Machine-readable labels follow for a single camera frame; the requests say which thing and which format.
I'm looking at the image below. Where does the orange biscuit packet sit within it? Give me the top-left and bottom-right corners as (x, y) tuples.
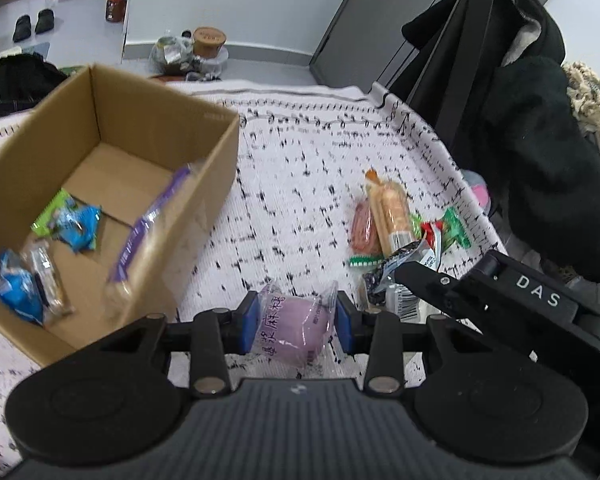
(364, 169), (414, 257)

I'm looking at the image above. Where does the long purple snack packet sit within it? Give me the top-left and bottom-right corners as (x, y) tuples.
(105, 164), (192, 311)

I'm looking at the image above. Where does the small green snack packet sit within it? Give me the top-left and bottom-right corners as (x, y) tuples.
(31, 189), (77, 237)

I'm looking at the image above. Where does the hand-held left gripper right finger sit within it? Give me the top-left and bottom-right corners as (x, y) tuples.
(335, 292), (506, 394)

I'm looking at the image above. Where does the black fleece jacket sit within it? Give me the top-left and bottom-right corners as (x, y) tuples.
(472, 55), (600, 285)

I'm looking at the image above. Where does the beige fringed blanket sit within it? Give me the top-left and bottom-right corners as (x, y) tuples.
(561, 61), (600, 183)

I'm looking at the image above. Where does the clear plastic container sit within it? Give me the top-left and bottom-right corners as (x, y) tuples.
(460, 169), (495, 217)

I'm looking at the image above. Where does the brown cardboard box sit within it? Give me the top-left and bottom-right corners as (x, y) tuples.
(0, 63), (241, 367)

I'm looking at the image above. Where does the wooden lid jar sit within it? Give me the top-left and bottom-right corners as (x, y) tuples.
(192, 27), (228, 58)

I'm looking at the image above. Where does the black slipper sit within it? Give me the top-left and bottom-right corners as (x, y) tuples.
(34, 8), (56, 35)
(12, 15), (34, 44)

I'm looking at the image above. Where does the red candy stick packet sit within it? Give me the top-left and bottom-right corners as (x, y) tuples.
(419, 219), (447, 252)

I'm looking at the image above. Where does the pink sausage packet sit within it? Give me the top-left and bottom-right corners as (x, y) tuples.
(351, 202), (382, 256)

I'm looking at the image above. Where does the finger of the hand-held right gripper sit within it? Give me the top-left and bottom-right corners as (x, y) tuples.
(394, 260), (468, 311)

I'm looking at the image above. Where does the black garment white lining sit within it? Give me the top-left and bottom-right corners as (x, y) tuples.
(400, 0), (567, 71)

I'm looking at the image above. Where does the dark grey panel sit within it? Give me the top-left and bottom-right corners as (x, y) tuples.
(309, 0), (476, 93)

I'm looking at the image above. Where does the black clothes pile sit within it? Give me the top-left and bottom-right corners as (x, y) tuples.
(0, 53), (72, 122)

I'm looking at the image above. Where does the clear brown wafer packet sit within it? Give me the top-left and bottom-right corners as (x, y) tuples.
(22, 239), (75, 317)

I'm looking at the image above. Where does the blue snack packet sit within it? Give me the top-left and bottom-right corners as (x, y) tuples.
(54, 204), (104, 252)
(0, 249), (45, 325)

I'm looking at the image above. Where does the plastic bag with wooden lid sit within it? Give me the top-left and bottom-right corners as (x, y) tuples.
(150, 31), (197, 75)

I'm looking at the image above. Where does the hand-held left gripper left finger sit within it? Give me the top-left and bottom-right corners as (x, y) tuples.
(80, 292), (258, 397)

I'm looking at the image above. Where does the black white snack packet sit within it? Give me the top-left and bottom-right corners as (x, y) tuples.
(361, 239), (440, 322)

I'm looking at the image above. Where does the green plum candy packet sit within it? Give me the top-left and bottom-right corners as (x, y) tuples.
(439, 208), (472, 249)

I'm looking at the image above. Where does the purple mochi packet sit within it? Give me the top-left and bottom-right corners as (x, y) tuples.
(252, 281), (339, 368)

